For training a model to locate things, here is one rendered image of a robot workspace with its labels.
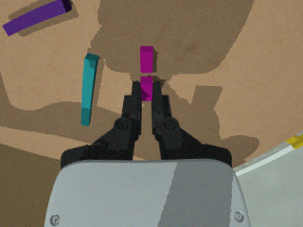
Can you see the magenta rod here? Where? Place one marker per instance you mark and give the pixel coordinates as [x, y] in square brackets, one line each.
[146, 53]
[146, 88]

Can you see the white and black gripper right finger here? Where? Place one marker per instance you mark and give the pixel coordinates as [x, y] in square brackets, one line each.
[178, 144]

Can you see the turquoise rod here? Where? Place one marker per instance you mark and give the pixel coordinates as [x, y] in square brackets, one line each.
[88, 83]

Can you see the purple rod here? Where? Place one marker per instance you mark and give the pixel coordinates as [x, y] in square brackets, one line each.
[37, 15]

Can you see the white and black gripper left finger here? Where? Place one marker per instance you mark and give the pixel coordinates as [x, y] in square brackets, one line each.
[117, 143]

